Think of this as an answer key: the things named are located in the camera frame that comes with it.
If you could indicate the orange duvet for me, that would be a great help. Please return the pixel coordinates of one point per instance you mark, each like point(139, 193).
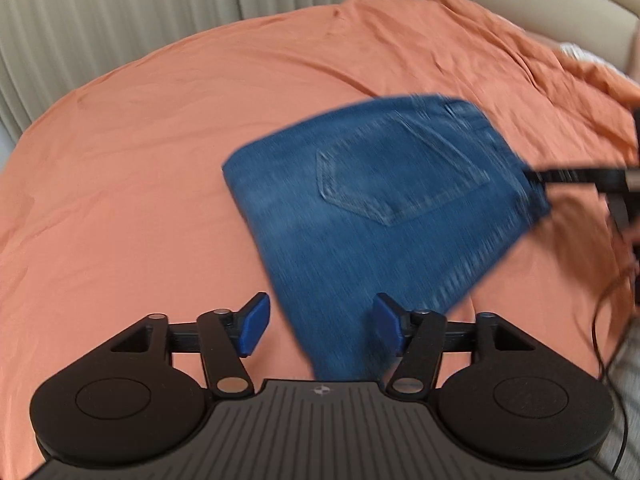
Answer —
point(550, 60)

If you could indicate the person's grey patterned trouser leg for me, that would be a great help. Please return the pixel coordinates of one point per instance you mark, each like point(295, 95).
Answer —
point(625, 410)

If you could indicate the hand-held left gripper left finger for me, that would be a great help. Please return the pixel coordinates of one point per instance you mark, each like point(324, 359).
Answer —
point(255, 321)

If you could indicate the blue denim pants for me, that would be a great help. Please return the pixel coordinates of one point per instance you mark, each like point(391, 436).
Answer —
point(370, 220)

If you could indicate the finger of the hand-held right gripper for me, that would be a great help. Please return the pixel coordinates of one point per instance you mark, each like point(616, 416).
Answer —
point(575, 177)

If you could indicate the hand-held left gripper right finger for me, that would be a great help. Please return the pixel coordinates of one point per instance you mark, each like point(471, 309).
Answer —
point(386, 321)

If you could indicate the orange bed sheet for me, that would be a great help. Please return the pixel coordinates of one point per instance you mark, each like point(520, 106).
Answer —
point(140, 185)

